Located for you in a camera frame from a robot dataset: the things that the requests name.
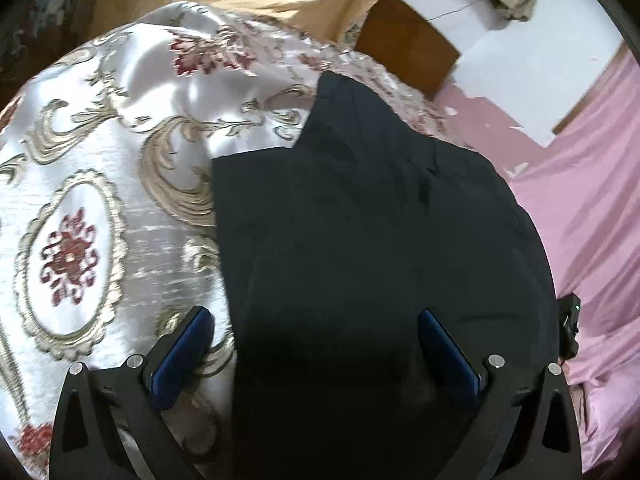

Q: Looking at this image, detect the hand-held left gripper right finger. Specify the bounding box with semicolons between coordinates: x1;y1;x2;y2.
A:
416;307;584;480

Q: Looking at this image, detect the thin black cable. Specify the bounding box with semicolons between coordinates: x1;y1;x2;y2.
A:
424;0;501;22

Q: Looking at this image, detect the black garment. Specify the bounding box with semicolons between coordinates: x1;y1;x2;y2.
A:
212;71;560;480

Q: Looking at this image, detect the pink curtain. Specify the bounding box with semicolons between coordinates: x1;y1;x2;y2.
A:
510;52;640;476

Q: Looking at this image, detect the blue cloth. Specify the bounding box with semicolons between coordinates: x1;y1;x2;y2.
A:
20;0;108;56

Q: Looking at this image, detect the floral patterned bedspread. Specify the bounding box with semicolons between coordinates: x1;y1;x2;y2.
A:
0;1;473;480

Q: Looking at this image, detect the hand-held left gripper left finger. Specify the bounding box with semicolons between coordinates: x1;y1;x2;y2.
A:
48;305;217;480

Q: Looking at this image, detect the brown wooden headboard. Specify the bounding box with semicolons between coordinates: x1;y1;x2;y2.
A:
354;0;461;103

